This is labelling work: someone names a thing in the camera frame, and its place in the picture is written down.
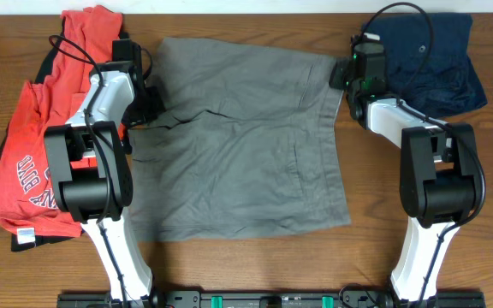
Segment red printed t-shirt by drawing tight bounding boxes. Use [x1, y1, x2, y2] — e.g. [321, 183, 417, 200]
[0, 4, 128, 239]

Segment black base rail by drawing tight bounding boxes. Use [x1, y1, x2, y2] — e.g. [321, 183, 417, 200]
[56, 289, 487, 308]

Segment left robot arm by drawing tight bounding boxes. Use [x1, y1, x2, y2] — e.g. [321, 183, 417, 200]
[44, 38, 165, 307]

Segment folded navy blue garment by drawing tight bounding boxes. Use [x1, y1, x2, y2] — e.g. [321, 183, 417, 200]
[363, 13, 487, 118]

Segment grey shorts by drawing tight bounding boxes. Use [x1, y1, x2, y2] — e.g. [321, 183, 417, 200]
[129, 38, 350, 241]

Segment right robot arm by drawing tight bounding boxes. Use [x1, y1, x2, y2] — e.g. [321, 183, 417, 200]
[329, 35, 485, 307]

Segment black garment under pile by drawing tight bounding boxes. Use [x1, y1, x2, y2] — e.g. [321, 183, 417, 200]
[0, 19, 130, 252]

